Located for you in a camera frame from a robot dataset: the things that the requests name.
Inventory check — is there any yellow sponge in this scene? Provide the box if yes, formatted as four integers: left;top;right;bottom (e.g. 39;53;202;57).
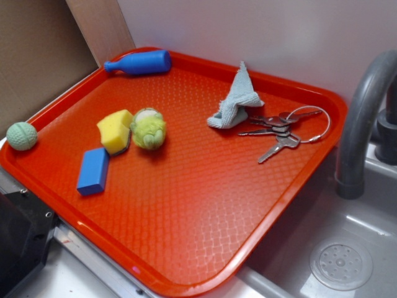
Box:
97;109;133;155

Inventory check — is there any orange plastic tray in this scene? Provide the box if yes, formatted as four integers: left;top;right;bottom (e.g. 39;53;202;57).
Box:
1;52;347;297

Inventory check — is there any green textured ball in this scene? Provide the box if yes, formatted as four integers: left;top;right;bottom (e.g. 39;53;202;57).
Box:
6;122;38;151

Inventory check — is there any dark grey faucet handle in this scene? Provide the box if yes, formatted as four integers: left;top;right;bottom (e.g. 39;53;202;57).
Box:
375;78;396;165

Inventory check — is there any bunch of silver keys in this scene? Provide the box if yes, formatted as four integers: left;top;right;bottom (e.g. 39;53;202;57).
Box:
238;106;331;164

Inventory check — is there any green plush toy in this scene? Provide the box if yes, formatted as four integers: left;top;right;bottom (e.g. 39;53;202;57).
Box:
130;107;166;150

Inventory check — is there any light blue cloth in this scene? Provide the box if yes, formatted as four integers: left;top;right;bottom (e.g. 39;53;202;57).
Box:
207;61;265;129

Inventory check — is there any brown cardboard panel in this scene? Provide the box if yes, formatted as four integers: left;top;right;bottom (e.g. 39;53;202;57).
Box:
1;1;135;137

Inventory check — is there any grey plastic sink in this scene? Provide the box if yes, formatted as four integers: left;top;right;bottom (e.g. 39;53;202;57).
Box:
240;141;397;298

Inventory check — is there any sink drain strainer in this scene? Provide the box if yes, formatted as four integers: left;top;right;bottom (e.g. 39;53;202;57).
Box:
310;237;373;291

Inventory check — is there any grey sink faucet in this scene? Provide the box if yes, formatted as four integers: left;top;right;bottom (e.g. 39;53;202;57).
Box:
335;50;396;199

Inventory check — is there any blue plastic bottle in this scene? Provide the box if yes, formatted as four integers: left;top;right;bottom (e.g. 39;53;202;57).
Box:
104;50;172;75

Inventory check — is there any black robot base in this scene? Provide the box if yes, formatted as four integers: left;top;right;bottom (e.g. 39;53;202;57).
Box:
1;189;58;297

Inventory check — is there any blue rectangular block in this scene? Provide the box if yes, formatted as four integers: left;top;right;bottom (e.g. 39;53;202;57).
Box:
76;147;110;196

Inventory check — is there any aluminium frame rail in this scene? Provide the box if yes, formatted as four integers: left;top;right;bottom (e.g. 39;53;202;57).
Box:
1;171;154;297

